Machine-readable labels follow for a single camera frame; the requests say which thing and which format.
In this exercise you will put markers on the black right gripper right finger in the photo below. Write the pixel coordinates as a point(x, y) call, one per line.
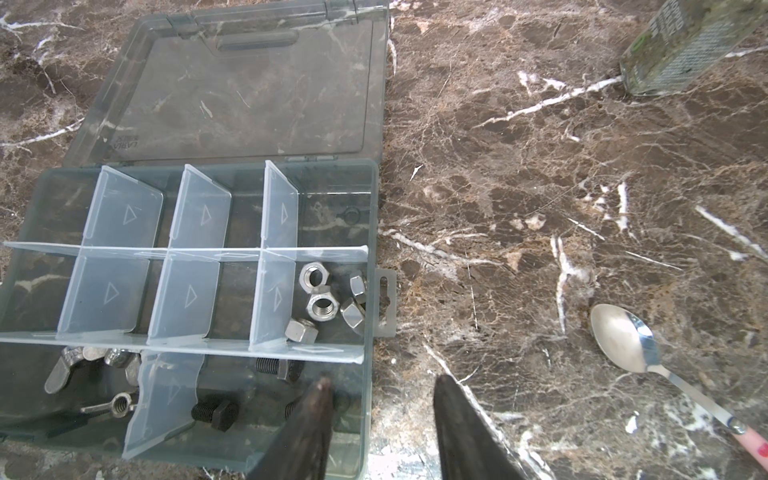
point(467, 449)

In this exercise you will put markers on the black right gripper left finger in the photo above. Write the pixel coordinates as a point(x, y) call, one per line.
point(301, 448)

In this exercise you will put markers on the silver hex nut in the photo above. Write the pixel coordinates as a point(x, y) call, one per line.
point(312, 276)
point(353, 314)
point(322, 306)
point(358, 287)
point(302, 331)

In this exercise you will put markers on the clear grey compartment organizer box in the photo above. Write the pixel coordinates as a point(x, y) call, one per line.
point(226, 149)

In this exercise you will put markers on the spoon with pink handle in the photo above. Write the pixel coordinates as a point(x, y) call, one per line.
point(630, 344)

